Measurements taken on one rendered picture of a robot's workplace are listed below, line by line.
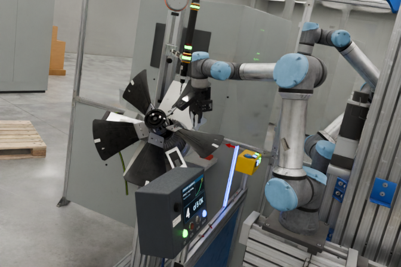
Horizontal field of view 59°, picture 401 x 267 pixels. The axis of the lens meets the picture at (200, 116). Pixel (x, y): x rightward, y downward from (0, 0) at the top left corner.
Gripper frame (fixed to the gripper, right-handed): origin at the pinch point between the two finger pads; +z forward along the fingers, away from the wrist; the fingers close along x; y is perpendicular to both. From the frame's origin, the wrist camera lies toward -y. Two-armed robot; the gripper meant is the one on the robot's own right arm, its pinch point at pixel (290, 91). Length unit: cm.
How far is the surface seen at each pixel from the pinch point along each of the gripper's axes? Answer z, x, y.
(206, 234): 62, -55, -13
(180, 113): 28, 5, -62
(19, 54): 74, 296, -529
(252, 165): 43.8, -3.4, -10.6
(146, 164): 46, -42, -54
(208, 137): 29.9, -21.7, -32.2
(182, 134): 30, -29, -43
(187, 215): 32, -98, -8
